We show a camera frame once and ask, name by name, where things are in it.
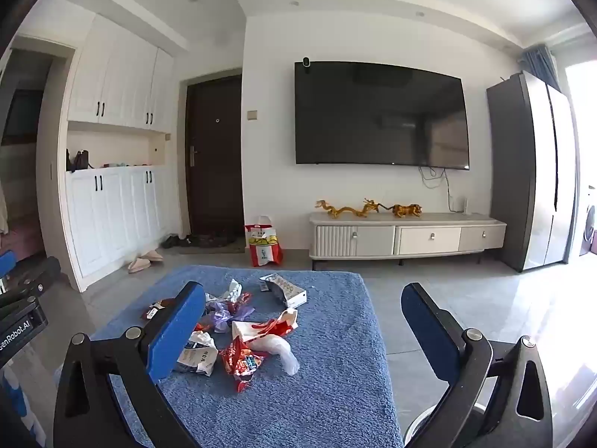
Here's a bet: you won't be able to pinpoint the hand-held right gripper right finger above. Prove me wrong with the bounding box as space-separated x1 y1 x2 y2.
401 282 567 448

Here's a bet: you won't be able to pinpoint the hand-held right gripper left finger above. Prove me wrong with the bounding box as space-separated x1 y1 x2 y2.
53 281 207 448

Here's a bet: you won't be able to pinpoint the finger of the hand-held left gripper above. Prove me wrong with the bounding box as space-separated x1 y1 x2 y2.
0 256 62 309
0 249 18 281

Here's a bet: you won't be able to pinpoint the white black wrapper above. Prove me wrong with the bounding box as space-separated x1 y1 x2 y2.
174 330 219 377

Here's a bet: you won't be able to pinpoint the red snack wrapper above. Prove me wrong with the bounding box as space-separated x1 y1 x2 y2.
219 336 266 393

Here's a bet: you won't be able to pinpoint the red white plastic bag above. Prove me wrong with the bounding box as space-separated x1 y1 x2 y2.
232 309 300 376

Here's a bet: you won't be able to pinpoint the small red black packet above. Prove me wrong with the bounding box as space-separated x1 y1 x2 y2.
142 299 176 321

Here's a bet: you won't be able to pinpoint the purple crumpled wrapper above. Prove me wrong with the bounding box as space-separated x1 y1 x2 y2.
197 301 256 335

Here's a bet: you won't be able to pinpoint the silver white crumpled wrapper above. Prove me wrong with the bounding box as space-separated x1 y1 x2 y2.
205 279 243 308

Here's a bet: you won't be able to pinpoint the white television cabinet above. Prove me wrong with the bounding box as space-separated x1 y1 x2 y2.
309 211 507 270

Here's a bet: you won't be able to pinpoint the white hallway cabinet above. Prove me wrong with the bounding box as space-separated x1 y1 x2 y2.
58 12 177 294

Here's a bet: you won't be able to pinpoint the blue table cloth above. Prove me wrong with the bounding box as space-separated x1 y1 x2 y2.
91 265 404 448

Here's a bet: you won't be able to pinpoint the white printed cardboard box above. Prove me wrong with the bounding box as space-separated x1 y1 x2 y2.
259 273 307 309

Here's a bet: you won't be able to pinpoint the golden tiger figurine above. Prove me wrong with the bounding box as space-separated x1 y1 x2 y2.
391 203 423 220

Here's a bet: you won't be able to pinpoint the red white shopping bag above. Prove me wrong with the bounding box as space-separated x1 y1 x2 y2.
245 215 284 268

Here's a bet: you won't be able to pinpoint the dark handbag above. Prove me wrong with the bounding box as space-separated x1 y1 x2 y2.
65 148 95 172

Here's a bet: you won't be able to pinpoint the long golden dragon figurine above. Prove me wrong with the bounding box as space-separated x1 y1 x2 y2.
315 199 369 220

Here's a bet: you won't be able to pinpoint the dark brown entrance door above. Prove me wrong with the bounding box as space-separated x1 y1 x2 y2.
185 75 246 244

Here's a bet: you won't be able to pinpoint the grey two-door refrigerator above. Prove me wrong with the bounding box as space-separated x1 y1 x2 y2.
486 71 579 273

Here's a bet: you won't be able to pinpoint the washing machine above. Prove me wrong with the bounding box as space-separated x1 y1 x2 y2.
578 186 597 257

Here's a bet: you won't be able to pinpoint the blue curtain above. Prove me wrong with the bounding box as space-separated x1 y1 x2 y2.
519 44 561 95

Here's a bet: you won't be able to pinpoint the television cables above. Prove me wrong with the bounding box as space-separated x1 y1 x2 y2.
417 165 461 214

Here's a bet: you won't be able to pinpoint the black wall television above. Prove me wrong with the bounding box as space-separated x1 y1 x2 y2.
294 60 471 171

